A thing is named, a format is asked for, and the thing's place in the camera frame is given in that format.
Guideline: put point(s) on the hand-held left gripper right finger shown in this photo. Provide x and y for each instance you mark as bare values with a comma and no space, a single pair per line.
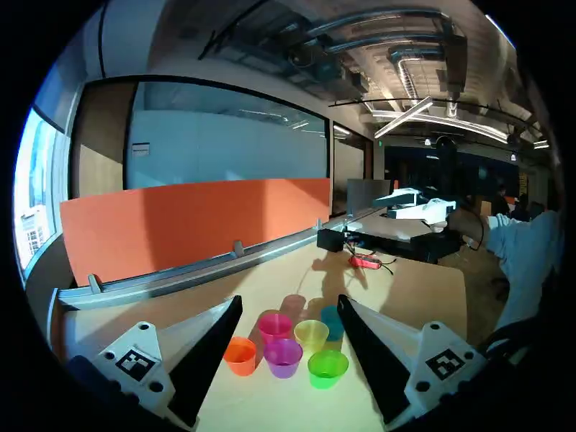
432,355

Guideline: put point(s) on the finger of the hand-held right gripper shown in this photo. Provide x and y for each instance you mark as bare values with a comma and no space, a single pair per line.
402,197
427,209

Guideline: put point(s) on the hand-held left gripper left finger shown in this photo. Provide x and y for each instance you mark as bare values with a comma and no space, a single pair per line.
148,355

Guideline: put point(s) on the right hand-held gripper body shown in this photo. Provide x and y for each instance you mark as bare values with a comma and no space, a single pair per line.
446,171

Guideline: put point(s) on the person's right forearm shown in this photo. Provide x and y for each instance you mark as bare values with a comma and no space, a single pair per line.
524,238

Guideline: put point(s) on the person's right hand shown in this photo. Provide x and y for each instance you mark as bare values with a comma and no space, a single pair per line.
465,225

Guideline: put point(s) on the flat black case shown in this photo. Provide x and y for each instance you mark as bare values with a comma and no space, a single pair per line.
405,245

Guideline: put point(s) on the small black box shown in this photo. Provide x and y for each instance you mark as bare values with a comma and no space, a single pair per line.
330,240

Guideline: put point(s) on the orange plastic cup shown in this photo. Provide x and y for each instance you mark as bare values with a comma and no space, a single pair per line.
241,357

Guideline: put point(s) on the blue plastic cup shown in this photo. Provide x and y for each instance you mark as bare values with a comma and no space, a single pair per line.
332,321

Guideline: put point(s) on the green plastic cup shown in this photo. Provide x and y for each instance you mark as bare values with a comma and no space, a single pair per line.
327,370

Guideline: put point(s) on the person's body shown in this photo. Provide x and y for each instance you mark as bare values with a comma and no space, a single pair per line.
531,297

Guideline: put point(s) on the yellow plastic cup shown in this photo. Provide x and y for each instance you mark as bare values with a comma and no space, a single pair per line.
311,335

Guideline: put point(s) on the pink plastic cup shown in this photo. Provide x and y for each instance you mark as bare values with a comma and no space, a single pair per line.
274,327

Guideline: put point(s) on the purple plastic cup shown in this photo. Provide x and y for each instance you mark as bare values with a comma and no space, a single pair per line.
283,360

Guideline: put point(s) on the red desk screen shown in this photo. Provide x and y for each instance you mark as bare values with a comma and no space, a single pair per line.
189,225

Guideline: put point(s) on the red plastic cup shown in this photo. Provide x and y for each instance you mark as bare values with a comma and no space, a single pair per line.
293,305

